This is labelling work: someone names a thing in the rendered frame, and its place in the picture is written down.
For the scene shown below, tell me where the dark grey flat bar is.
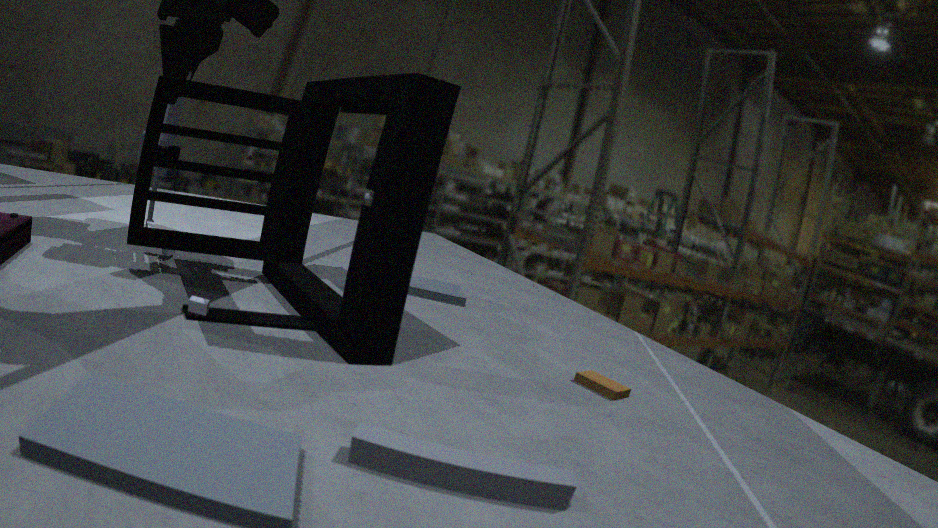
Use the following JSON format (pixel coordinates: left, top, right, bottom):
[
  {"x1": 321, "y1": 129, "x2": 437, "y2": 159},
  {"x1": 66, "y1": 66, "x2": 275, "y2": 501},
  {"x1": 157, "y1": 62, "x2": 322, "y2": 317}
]
[{"x1": 348, "y1": 422, "x2": 577, "y2": 511}]

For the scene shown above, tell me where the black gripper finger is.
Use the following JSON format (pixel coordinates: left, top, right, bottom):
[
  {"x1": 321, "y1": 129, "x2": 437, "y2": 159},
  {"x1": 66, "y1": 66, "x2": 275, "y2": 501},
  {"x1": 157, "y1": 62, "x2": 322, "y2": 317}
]
[
  {"x1": 190, "y1": 46, "x2": 217, "y2": 80},
  {"x1": 159, "y1": 24, "x2": 218, "y2": 80}
]

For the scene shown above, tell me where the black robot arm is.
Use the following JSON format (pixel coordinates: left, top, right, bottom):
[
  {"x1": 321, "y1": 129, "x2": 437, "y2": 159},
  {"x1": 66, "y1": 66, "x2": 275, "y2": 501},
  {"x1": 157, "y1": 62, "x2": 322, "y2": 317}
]
[{"x1": 224, "y1": 0, "x2": 279, "y2": 38}]

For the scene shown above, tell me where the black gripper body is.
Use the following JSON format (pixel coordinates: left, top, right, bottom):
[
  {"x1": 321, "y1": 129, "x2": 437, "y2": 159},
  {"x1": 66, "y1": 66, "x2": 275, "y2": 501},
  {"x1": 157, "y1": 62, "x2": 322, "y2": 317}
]
[{"x1": 157, "y1": 0, "x2": 228, "y2": 50}]

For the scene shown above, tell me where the tan rectangular block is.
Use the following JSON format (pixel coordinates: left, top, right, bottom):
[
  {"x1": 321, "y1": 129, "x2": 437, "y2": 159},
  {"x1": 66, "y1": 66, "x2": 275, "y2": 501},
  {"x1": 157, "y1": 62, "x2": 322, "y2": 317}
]
[{"x1": 574, "y1": 370, "x2": 631, "y2": 401}]

